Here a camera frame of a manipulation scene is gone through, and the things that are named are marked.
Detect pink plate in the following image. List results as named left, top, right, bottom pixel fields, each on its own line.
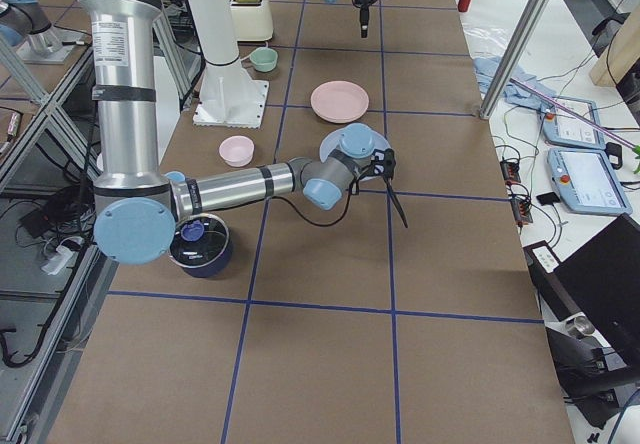
left=310, top=81, right=369, bottom=124

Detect green bowl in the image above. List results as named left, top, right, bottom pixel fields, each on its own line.
left=249, top=47, right=278, bottom=73

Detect white power strip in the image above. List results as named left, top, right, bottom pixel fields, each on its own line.
left=41, top=240, right=81, bottom=275

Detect teach pendant tablet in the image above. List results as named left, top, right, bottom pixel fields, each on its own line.
left=538, top=96, right=605, bottom=150
left=547, top=147, right=633, bottom=216

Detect upper teach pendant tablet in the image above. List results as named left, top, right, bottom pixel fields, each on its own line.
left=538, top=96, right=605, bottom=150

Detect pink bowl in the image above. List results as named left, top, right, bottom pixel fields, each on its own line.
left=218, top=135, right=255, bottom=167

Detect lower teach pendant tablet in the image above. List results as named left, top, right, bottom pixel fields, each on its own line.
left=547, top=147, right=633, bottom=216

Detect blue cloth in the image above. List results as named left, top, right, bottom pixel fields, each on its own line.
left=472, top=55, right=556, bottom=111

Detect blue plate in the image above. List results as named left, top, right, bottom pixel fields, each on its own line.
left=319, top=123, right=391, bottom=162

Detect green tipped grabber stick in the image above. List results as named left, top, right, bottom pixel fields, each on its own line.
left=509, top=77, right=640, bottom=160

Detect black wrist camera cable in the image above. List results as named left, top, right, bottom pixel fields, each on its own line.
left=287, top=163, right=410, bottom=230

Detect dark blue pot with lid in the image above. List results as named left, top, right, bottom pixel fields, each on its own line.
left=169, top=213, right=234, bottom=278

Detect cream toaster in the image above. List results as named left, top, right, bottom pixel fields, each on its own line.
left=229, top=0, right=274, bottom=42

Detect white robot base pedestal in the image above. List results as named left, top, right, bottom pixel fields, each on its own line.
left=187, top=0, right=269, bottom=128

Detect aluminium frame post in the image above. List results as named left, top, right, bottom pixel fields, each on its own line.
left=479, top=0, right=549, bottom=120

